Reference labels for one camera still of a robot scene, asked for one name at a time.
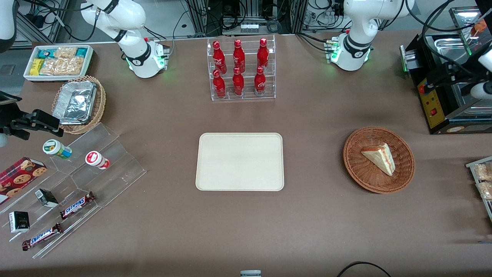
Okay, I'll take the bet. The small clear rice cracker bag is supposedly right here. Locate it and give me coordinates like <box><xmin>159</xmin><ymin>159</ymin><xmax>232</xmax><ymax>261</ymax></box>
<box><xmin>54</xmin><ymin>47</ymin><xmax>78</xmax><ymax>59</ymax></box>

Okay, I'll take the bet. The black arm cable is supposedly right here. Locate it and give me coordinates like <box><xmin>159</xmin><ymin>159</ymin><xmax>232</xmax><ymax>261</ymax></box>
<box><xmin>404</xmin><ymin>0</ymin><xmax>492</xmax><ymax>77</ymax></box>

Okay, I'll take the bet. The tan oval wicker basket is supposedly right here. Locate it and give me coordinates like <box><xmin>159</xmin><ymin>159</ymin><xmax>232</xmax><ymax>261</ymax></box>
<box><xmin>52</xmin><ymin>75</ymin><xmax>106</xmax><ymax>135</ymax></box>

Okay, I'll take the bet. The green label yogurt bottle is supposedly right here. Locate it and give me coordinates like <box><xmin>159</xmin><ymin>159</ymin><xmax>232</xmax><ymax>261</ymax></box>
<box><xmin>42</xmin><ymin>139</ymin><xmax>73</xmax><ymax>159</ymax></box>

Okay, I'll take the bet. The brown round wicker basket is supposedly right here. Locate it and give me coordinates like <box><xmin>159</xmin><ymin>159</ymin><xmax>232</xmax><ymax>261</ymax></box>
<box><xmin>343</xmin><ymin>127</ymin><xmax>416</xmax><ymax>194</ymax></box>

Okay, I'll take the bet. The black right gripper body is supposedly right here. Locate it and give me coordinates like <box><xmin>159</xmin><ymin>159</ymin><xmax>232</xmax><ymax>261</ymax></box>
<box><xmin>0</xmin><ymin>102</ymin><xmax>32</xmax><ymax>141</ymax></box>

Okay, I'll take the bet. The aluminium foil tray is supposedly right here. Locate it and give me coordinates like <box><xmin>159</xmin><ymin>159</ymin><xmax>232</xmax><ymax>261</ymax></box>
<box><xmin>53</xmin><ymin>80</ymin><xmax>97</xmax><ymax>125</ymax></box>

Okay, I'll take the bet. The triangular sandwich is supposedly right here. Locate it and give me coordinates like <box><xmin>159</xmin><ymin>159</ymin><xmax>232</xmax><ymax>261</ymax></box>
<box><xmin>361</xmin><ymin>142</ymin><xmax>396</xmax><ymax>177</ymax></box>

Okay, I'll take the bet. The large clear rice cracker bag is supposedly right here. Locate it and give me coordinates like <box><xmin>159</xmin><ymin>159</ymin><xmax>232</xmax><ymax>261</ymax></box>
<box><xmin>40</xmin><ymin>57</ymin><xmax>85</xmax><ymax>76</ymax></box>

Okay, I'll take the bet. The clear acrylic stepped display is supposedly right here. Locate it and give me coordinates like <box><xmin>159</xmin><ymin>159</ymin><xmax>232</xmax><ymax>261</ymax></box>
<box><xmin>0</xmin><ymin>122</ymin><xmax>147</xmax><ymax>259</ymax></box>

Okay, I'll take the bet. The black food warmer machine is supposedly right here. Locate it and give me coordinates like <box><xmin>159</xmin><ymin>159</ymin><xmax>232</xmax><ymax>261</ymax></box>
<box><xmin>400</xmin><ymin>6</ymin><xmax>492</xmax><ymax>135</ymax></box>

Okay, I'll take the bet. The small black box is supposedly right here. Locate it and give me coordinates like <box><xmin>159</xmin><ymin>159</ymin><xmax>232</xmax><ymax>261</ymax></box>
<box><xmin>35</xmin><ymin>189</ymin><xmax>59</xmax><ymax>208</ymax></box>
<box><xmin>8</xmin><ymin>211</ymin><xmax>30</xmax><ymax>234</ymax></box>

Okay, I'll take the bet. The red cola bottle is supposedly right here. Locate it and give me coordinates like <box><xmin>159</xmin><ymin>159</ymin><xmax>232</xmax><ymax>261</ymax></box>
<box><xmin>213</xmin><ymin>69</ymin><xmax>226</xmax><ymax>98</ymax></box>
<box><xmin>213</xmin><ymin>41</ymin><xmax>226</xmax><ymax>74</ymax></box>
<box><xmin>232</xmin><ymin>67</ymin><xmax>245</xmax><ymax>96</ymax></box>
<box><xmin>233</xmin><ymin>39</ymin><xmax>246</xmax><ymax>73</ymax></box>
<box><xmin>254</xmin><ymin>66</ymin><xmax>266</xmax><ymax>95</ymax></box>
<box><xmin>257</xmin><ymin>38</ymin><xmax>269</xmax><ymax>70</ymax></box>

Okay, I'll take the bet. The beige plastic tray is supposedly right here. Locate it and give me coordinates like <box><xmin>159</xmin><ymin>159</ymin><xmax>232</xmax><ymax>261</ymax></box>
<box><xmin>195</xmin><ymin>133</ymin><xmax>285</xmax><ymax>192</ymax></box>

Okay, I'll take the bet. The clear acrylic bottle rack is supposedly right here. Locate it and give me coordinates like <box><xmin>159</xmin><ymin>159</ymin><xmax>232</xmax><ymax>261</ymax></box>
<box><xmin>207</xmin><ymin>35</ymin><xmax>276</xmax><ymax>102</ymax></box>

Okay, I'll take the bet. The white rectangular snack bin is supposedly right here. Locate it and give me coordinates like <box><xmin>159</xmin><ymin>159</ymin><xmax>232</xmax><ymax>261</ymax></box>
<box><xmin>23</xmin><ymin>45</ymin><xmax>94</xmax><ymax>82</ymax></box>

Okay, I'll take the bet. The black floor cable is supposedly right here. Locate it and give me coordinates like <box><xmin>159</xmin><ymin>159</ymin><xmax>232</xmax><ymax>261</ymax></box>
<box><xmin>336</xmin><ymin>261</ymin><xmax>392</xmax><ymax>277</ymax></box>

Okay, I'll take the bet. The grey tray with snacks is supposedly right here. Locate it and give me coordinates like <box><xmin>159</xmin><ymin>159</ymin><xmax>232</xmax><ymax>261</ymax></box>
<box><xmin>466</xmin><ymin>156</ymin><xmax>492</xmax><ymax>224</ymax></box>

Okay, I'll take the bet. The snickers chocolate bar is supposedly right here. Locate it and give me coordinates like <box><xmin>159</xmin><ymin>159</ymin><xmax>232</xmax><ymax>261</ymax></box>
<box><xmin>60</xmin><ymin>191</ymin><xmax>96</xmax><ymax>220</ymax></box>
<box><xmin>22</xmin><ymin>222</ymin><xmax>64</xmax><ymax>251</ymax></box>

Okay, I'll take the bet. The red label yogurt bottle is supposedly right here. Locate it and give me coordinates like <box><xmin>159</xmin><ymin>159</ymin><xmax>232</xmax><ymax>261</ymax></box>
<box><xmin>85</xmin><ymin>151</ymin><xmax>111</xmax><ymax>170</ymax></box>

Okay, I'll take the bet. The red plaid cookie box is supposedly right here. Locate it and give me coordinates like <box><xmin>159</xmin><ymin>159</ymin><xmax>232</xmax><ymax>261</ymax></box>
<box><xmin>0</xmin><ymin>157</ymin><xmax>48</xmax><ymax>205</ymax></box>

